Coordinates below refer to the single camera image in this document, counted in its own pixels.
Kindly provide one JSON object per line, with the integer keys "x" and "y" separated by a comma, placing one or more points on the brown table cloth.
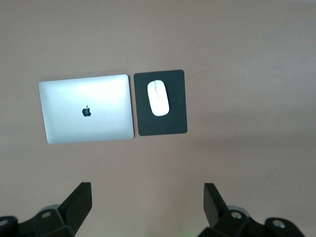
{"x": 222, "y": 49}

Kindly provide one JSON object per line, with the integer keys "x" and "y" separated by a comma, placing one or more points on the silver closed laptop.
{"x": 86, "y": 98}

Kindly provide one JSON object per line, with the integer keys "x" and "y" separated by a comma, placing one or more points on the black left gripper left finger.
{"x": 74, "y": 209}

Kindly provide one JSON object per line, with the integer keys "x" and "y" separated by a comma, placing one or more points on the white computer mouse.
{"x": 158, "y": 98}

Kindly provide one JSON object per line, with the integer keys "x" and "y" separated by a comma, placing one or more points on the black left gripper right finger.
{"x": 216, "y": 208}

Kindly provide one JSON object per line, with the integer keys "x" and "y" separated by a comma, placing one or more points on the black mouse pad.
{"x": 176, "y": 111}

